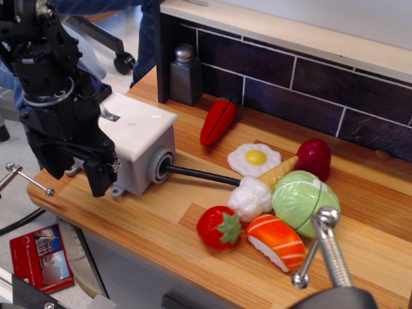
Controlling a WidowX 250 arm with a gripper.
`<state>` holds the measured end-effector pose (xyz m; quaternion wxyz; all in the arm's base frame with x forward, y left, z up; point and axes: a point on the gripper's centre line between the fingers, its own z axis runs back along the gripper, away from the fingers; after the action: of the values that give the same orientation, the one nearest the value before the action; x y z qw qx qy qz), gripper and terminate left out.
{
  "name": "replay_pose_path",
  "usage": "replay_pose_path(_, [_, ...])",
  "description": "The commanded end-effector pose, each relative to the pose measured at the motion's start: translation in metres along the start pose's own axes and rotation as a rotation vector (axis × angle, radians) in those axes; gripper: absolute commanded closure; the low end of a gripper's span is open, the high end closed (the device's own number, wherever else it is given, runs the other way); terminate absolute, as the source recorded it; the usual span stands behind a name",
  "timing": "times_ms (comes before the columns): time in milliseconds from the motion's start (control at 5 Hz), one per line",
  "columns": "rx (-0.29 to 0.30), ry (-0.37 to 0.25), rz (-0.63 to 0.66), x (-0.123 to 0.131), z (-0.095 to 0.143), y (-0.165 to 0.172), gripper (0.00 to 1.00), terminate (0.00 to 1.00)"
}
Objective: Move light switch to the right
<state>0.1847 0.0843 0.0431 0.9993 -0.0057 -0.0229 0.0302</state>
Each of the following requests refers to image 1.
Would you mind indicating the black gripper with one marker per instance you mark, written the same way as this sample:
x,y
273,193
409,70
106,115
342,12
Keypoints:
x,y
63,126

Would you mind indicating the clear light switch toggle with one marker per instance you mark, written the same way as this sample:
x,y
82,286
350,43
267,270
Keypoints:
x,y
104,113

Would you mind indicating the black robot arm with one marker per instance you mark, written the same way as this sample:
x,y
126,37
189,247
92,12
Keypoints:
x,y
36,48

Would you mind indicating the left metal clamp screw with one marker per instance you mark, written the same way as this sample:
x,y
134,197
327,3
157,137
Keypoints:
x,y
17,170

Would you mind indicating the metal clamp screw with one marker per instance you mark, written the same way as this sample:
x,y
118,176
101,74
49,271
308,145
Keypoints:
x,y
17,170
342,294

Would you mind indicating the red booklet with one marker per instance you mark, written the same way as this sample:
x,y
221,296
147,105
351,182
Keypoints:
x,y
35,251

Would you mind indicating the black office chair base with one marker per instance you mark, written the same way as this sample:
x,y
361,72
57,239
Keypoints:
x,y
124,62

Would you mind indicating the grey salt shaker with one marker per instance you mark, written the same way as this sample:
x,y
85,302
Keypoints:
x,y
186,80

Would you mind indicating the red toy strawberry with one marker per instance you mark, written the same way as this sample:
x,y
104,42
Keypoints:
x,y
219,227

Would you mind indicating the red toy chili pepper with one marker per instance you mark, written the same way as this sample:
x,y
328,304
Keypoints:
x,y
220,116

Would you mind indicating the toy fried egg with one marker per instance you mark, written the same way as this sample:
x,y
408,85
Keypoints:
x,y
253,159

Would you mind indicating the toy ice cream cone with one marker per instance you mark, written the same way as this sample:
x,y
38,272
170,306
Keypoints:
x,y
253,197

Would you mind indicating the person in blue jeans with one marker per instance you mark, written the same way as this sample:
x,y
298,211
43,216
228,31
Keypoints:
x,y
146,59

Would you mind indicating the orange toy salmon sushi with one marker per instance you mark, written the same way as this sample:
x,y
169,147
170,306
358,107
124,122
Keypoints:
x,y
277,241

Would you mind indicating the green toy cabbage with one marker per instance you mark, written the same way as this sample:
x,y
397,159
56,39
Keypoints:
x,y
299,195

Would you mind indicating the dark red toy fruit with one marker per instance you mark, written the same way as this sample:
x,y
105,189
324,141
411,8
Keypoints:
x,y
314,157

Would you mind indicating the right metal clamp screw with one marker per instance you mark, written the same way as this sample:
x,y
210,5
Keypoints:
x,y
342,294

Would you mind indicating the wooden shelf with tile backsplash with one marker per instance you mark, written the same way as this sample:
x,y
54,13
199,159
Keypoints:
x,y
342,85

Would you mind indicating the grey light switch box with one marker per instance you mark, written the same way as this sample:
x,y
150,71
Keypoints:
x,y
144,140

